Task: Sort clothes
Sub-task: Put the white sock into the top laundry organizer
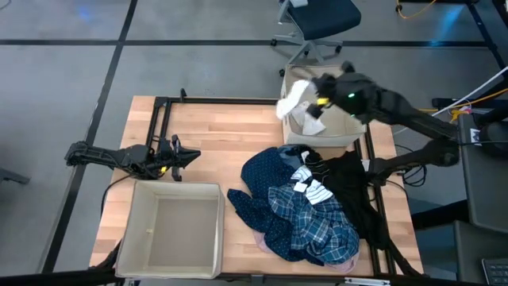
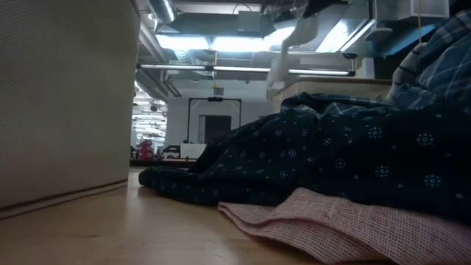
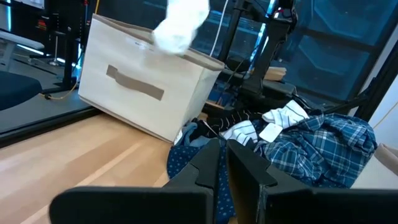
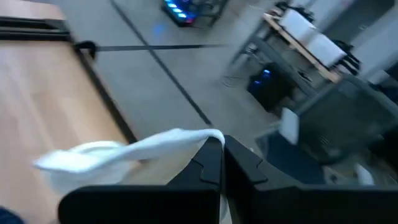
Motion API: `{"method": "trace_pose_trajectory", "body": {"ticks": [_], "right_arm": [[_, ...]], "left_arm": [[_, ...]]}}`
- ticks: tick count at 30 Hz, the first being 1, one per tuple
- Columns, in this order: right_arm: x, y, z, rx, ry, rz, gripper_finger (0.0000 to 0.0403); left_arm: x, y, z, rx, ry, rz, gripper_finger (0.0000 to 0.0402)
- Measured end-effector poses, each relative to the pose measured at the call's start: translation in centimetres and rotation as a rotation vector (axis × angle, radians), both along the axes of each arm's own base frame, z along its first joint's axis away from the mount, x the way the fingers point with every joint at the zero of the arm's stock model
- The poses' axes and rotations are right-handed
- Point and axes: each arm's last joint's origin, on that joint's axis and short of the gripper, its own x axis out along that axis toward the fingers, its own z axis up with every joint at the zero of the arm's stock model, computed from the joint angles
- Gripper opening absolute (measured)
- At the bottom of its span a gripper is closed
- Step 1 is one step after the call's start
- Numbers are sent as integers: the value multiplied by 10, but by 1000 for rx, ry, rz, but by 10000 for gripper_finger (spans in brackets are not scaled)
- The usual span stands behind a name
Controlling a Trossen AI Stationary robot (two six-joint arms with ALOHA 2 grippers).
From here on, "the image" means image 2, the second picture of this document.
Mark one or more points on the dark striped socks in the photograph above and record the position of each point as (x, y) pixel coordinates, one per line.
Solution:
(406, 70)

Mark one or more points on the red background object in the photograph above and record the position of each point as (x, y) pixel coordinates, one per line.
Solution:
(146, 149)

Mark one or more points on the blue plaid shirt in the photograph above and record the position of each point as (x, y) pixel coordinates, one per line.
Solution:
(445, 66)

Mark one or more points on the beige fabric bin brown tag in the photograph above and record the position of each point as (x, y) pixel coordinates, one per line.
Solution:
(331, 88)

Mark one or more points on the navy dotted garment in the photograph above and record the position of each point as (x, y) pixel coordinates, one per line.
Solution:
(331, 158)

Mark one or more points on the silver ventilation duct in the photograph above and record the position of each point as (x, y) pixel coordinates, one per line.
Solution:
(163, 9)

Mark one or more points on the white background bin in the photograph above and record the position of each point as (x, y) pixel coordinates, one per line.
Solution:
(193, 151)

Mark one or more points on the black gantry frame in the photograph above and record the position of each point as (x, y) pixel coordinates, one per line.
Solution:
(214, 99)

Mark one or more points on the pink woven garment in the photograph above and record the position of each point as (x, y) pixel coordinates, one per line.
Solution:
(349, 228)

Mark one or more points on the white teal-striped garment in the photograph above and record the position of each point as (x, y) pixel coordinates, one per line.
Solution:
(303, 33)

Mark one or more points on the ceiling light panel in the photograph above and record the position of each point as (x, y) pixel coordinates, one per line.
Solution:
(239, 44)
(182, 42)

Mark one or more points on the beige fabric storage bin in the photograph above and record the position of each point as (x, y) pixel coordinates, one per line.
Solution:
(66, 103)

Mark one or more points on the long tube light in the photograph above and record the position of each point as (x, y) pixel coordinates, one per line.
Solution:
(243, 68)

